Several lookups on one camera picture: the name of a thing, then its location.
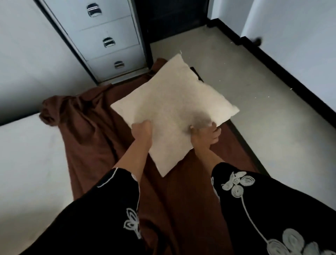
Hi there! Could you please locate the person's left forearm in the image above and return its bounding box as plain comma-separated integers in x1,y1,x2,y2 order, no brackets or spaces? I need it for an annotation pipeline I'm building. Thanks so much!
113,139,153,182

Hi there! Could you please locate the person's left hand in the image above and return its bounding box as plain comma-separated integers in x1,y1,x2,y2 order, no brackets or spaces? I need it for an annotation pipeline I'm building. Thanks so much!
131,120,153,147

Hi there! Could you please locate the white mattress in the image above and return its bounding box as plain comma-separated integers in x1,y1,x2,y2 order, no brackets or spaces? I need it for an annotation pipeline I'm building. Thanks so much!
0,113,74,255

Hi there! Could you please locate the white wardrobe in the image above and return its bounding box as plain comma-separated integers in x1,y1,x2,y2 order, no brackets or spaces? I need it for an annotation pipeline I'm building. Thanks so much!
0,0,154,125

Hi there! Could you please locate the person's right hand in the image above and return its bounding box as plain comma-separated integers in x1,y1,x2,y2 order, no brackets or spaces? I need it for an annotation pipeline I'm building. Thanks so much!
189,122,222,150

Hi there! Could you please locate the brown bed sheet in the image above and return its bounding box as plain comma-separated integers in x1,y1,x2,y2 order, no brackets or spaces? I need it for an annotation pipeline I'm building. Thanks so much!
39,57,259,255

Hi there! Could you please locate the beige pillow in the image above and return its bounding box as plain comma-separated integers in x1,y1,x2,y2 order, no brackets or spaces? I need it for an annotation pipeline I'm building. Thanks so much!
110,54,240,178

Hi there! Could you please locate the black floral blouse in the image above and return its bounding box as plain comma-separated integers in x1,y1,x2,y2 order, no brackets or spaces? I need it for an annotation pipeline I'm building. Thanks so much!
20,162,336,255

